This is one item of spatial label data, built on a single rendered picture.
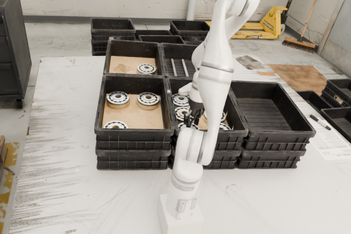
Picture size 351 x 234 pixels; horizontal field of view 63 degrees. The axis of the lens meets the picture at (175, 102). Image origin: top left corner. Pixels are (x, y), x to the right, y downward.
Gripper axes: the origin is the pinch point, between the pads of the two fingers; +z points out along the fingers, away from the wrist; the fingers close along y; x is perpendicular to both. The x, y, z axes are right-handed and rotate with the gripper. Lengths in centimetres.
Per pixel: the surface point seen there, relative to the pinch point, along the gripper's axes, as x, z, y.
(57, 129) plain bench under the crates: 53, 17, -31
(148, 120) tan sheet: 18.1, 4.4, -7.7
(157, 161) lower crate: 3.4, 11.6, -17.4
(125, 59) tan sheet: 66, 4, 25
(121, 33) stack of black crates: 142, 29, 95
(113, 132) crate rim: 15.3, -4.4, -30.6
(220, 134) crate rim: -13.8, -4.3, -1.7
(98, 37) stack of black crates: 154, 34, 78
